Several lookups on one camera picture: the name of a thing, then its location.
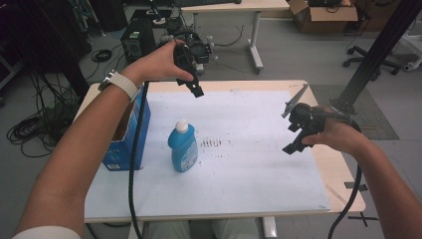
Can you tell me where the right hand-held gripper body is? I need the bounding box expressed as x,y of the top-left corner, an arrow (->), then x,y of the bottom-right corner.
281,83 -> 353,144

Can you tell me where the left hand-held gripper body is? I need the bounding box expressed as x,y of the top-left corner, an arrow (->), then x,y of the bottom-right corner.
172,43 -> 200,88

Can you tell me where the person's left hand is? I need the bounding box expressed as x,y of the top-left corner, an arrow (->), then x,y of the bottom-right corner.
120,39 -> 195,90

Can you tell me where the person's right hand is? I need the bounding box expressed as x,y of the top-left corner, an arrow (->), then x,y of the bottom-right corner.
301,105 -> 366,157

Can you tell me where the black equipment with white parts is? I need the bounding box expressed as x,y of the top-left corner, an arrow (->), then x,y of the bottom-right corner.
158,29 -> 220,76

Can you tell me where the black computer tower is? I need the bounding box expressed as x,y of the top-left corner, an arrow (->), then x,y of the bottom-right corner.
119,17 -> 157,65

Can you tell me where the white table mat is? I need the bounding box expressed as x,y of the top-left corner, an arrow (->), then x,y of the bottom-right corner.
84,89 -> 332,221

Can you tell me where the blue detergent bottle white cap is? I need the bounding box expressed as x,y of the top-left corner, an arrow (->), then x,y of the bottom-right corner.
167,118 -> 199,173

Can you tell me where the white band wristwatch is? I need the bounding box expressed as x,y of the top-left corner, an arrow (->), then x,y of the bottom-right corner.
97,70 -> 141,103

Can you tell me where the grey floor mat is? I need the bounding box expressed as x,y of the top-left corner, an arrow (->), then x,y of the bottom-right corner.
310,84 -> 400,141

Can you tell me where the white desk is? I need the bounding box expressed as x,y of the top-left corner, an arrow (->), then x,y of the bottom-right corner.
180,0 -> 292,75

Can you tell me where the blue cardboard box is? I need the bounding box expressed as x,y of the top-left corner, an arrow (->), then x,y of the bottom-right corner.
101,83 -> 152,172

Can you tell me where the black office chair base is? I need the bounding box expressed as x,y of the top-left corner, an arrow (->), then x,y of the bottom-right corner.
341,45 -> 403,76

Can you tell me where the brown cardboard box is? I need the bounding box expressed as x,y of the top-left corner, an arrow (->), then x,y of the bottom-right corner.
287,0 -> 360,35

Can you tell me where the white sleeve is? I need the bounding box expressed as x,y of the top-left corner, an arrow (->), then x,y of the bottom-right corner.
11,225 -> 83,239

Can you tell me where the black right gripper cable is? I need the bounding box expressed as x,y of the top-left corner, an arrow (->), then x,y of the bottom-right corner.
325,163 -> 364,239

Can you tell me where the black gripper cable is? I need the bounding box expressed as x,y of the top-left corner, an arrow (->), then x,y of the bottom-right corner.
325,163 -> 364,239
127,81 -> 151,239

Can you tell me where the coiled black cable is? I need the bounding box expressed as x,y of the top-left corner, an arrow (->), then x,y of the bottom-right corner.
90,48 -> 113,64

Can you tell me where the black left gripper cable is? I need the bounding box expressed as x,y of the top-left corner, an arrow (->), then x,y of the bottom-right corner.
127,81 -> 151,239

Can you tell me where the black metal stand post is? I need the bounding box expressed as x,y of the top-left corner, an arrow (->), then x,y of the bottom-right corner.
329,0 -> 422,116

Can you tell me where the tangle of black floor cables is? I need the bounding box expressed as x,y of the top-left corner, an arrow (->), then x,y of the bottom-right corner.
5,71 -> 83,159

